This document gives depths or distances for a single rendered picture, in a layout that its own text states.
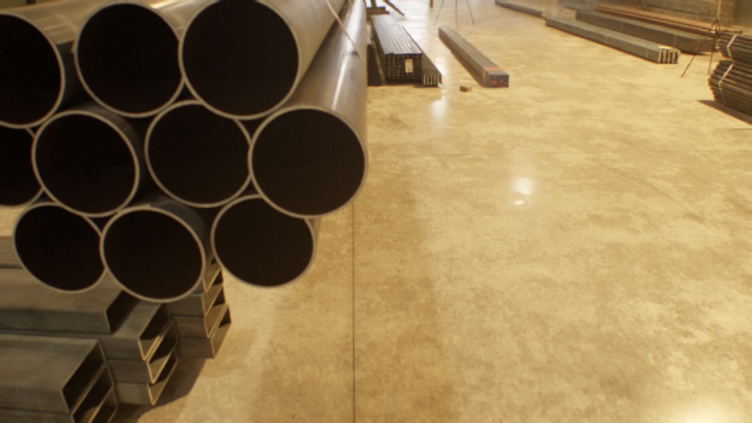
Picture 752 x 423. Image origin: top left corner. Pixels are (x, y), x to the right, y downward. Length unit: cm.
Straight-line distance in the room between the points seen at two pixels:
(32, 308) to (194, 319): 56
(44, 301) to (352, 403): 113
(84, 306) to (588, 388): 183
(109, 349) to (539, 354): 164
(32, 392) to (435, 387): 137
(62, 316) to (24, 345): 16
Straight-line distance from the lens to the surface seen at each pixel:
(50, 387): 188
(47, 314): 208
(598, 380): 238
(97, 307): 199
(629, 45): 1128
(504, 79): 741
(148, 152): 85
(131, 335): 199
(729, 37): 773
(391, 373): 229
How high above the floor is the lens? 148
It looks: 24 degrees down
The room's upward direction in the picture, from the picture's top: 1 degrees counter-clockwise
